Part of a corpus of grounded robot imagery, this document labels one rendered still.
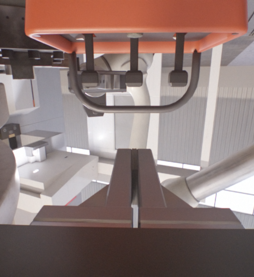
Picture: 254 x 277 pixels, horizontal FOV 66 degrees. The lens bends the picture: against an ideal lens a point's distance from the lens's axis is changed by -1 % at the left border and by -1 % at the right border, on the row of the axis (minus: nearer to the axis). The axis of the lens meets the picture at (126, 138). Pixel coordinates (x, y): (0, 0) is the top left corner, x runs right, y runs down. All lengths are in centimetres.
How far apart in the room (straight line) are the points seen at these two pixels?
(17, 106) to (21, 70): 290
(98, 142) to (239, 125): 1112
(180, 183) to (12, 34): 115
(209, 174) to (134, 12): 68
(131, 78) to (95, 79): 5
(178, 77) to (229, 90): 1323
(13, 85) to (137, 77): 407
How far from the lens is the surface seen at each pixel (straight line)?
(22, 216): 375
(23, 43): 133
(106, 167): 366
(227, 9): 20
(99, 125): 364
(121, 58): 64
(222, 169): 78
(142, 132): 64
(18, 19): 135
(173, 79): 26
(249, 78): 1356
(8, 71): 244
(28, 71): 143
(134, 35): 20
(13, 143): 474
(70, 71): 32
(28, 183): 324
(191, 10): 19
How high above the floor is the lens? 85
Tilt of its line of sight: 16 degrees up
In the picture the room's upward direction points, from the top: 180 degrees clockwise
